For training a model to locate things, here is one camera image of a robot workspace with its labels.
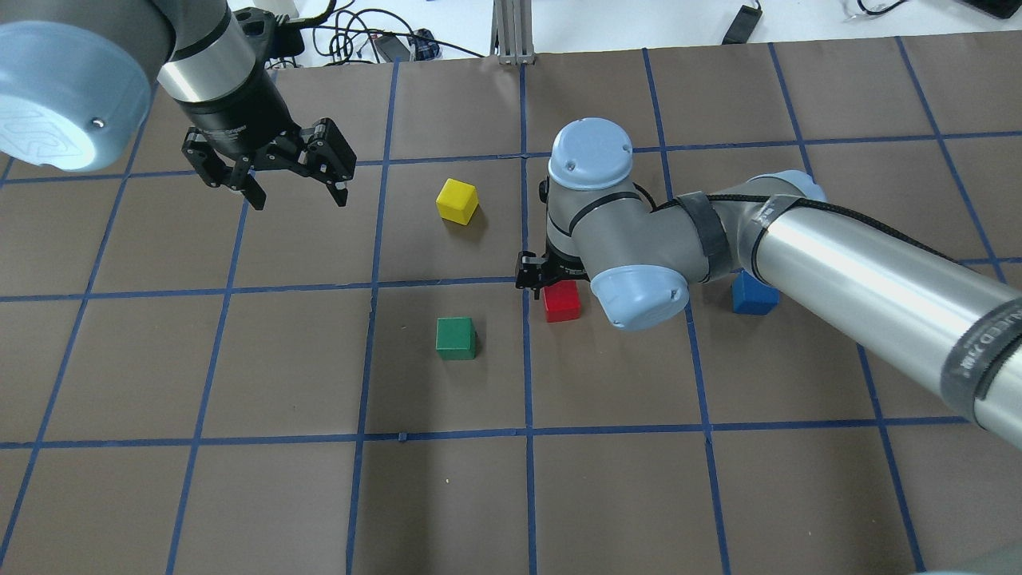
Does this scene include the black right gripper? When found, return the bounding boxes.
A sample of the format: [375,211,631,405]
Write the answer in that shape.
[515,244,590,299]

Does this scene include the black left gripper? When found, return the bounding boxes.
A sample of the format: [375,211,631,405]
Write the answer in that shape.
[181,119,357,211]

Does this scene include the red wooden block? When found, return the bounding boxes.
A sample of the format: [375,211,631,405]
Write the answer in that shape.
[541,280,583,323]

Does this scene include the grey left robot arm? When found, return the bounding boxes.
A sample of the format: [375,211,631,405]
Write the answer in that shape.
[1,1,357,210]

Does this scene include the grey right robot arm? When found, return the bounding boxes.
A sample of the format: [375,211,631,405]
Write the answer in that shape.
[515,117,1021,446]

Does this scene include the green wooden block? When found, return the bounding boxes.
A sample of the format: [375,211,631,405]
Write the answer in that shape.
[435,316,477,361]

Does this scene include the yellow wooden block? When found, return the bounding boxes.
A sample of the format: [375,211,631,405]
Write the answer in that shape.
[435,178,479,226]

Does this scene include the blue wooden block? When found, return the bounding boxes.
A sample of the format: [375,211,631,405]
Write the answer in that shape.
[731,270,781,316]

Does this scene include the black power adapter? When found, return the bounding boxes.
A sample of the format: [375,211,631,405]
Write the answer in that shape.
[370,33,413,63]

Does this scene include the aluminium frame post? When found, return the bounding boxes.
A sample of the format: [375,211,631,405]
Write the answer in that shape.
[490,0,536,65]

